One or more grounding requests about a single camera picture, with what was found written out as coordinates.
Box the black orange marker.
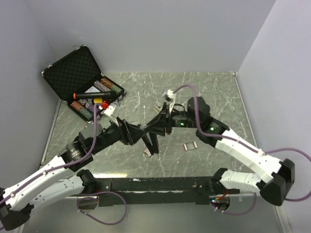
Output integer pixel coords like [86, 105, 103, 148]
[73, 91, 118, 100]

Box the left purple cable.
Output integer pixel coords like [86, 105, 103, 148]
[0, 103, 128, 225]

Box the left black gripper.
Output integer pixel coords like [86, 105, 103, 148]
[91, 115, 145, 153]

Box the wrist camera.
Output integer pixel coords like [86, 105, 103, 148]
[102, 102, 119, 118]
[162, 89, 176, 103]

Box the yellow poker chip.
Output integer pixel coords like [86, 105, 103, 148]
[93, 98, 103, 104]

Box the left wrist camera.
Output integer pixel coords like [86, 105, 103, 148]
[102, 102, 119, 118]

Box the red white staple box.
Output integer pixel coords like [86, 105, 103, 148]
[144, 149, 152, 157]

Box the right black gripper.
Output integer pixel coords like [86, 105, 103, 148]
[145, 102, 200, 137]

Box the purple cable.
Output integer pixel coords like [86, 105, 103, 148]
[0, 103, 128, 225]
[172, 84, 311, 216]

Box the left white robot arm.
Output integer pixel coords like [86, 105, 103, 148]
[0, 119, 145, 231]

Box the striped staple strip pack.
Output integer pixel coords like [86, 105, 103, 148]
[183, 141, 198, 151]

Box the grey and black stapler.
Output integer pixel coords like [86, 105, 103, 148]
[154, 104, 162, 113]

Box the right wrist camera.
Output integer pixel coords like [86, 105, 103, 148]
[162, 89, 176, 103]

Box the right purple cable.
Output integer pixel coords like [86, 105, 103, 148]
[172, 84, 311, 216]

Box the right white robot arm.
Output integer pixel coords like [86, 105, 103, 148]
[147, 97, 295, 206]

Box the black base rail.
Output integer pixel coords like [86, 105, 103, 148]
[82, 176, 240, 207]

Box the black poker chip case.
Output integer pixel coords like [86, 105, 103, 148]
[41, 45, 126, 123]

